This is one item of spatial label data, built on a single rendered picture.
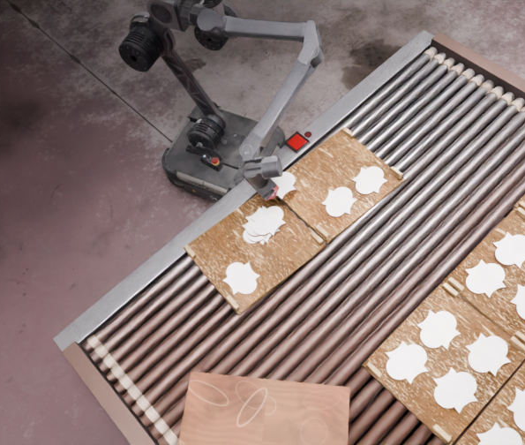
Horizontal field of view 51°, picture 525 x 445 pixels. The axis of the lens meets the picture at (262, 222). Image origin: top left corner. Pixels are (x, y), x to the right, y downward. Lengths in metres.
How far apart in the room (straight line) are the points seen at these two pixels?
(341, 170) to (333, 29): 2.07
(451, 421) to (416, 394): 0.13
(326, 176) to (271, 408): 0.94
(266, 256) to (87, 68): 2.59
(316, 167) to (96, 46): 2.56
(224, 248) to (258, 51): 2.21
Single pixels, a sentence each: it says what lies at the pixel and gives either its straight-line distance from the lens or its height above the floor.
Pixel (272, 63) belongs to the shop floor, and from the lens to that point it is 3.95.
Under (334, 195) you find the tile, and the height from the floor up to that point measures 0.94.
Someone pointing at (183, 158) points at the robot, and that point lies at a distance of 3.22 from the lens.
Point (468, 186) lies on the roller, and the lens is 2.27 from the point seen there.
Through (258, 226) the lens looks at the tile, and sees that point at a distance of 2.07.
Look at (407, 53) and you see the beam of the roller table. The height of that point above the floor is 0.91.
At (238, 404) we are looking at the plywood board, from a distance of 1.78.
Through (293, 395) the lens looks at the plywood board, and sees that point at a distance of 1.77.
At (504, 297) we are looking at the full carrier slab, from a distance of 2.07.
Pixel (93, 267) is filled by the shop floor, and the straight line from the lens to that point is 3.31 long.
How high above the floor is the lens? 2.77
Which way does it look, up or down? 60 degrees down
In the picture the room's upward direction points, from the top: 11 degrees counter-clockwise
